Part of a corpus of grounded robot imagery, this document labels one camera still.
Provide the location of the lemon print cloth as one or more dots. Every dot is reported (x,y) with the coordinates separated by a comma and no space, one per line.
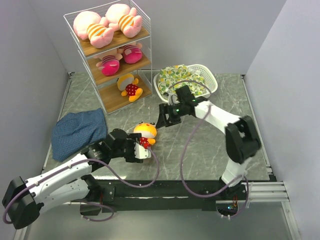
(173,74)

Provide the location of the yellow plush red dotted dress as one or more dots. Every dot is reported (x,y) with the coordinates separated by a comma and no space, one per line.
(148,133)

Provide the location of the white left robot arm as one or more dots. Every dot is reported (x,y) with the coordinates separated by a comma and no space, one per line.
(25,200)

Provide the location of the pink plush pig striped shirt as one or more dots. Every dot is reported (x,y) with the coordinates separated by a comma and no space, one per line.
(90,25)

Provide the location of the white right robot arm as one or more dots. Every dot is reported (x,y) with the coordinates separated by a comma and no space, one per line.
(242,141)

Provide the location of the white plastic basket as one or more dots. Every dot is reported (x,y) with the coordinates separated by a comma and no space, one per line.
(210,85)

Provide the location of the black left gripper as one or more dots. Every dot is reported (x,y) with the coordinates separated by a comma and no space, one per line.
(132,138)

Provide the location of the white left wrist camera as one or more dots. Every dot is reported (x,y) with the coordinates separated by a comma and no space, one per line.
(141,153)

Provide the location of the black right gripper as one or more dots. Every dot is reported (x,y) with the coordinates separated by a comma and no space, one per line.
(165,109)

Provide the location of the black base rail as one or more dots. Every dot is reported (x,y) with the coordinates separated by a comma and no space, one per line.
(162,195)

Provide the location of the black-haired doll pink striped dress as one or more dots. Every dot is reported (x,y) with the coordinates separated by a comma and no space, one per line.
(131,53)

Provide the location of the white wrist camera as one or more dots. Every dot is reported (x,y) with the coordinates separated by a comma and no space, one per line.
(172,99)
(141,153)

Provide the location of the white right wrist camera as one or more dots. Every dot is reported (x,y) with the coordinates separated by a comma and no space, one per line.
(172,99)

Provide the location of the white wire wooden shelf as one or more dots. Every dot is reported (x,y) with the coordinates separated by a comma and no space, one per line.
(105,87)

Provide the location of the blue checked cloth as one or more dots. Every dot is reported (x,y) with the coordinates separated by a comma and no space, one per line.
(74,131)

